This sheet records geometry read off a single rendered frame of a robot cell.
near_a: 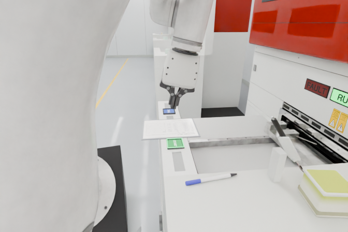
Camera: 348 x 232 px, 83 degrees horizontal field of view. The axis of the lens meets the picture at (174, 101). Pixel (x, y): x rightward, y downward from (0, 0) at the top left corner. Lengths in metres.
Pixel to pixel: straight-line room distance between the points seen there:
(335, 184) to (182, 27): 0.48
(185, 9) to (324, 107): 0.65
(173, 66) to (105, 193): 0.38
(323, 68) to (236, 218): 0.66
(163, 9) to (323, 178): 0.52
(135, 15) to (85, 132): 8.40
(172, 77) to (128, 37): 8.06
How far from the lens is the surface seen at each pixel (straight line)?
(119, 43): 8.65
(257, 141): 1.00
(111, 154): 0.60
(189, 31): 0.52
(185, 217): 0.47
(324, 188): 0.52
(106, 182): 0.59
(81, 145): 0.17
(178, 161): 0.61
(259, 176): 0.59
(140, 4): 8.55
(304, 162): 0.86
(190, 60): 0.55
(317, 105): 0.96
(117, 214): 0.59
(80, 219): 0.20
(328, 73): 0.93
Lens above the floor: 1.34
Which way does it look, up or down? 22 degrees down
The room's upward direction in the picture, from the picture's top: straight up
